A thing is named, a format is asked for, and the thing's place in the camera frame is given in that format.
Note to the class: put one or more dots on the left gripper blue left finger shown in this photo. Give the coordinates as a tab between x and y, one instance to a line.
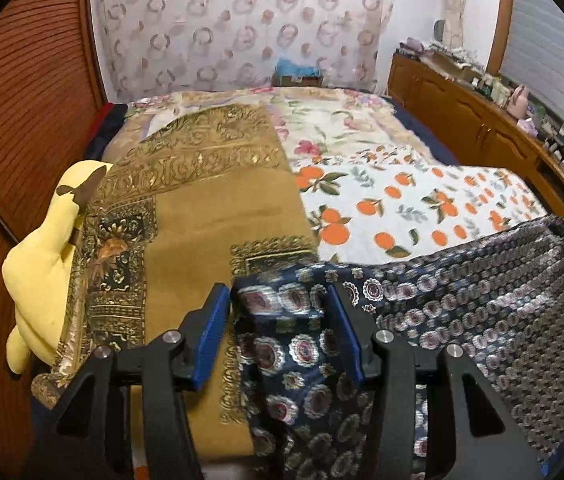
88	435

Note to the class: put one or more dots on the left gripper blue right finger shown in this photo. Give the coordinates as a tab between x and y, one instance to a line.
470	433

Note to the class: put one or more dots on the navy circle-patterned satin garment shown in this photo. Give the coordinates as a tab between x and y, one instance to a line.
500	298

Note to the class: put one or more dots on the pink kettle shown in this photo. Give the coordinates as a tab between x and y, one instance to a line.
518	102

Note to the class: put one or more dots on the wooden sideboard cabinet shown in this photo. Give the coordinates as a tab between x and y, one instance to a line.
476	131

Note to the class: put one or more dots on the navy blanket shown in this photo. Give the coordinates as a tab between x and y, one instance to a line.
438	150

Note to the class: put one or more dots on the yellow plush toy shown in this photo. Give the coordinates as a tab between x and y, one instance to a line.
36	271

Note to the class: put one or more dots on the grey window blind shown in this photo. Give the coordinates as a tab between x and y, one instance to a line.
535	51

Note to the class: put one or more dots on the orange-print white sheet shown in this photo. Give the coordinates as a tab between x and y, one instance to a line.
377	206

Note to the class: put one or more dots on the clutter pile on sideboard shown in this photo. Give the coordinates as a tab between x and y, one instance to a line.
455	64

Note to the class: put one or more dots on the gold patterned folded cloth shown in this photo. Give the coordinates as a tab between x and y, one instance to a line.
207	199

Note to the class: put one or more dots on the floral cream bedspread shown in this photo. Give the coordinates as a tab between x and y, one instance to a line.
310	122

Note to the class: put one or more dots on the blue item on box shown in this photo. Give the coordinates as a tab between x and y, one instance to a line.
289	74

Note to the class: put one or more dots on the wooden louvered wardrobe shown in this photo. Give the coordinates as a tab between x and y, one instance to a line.
50	90

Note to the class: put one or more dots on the circle-patterned pink curtain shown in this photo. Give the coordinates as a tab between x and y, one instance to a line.
152	47

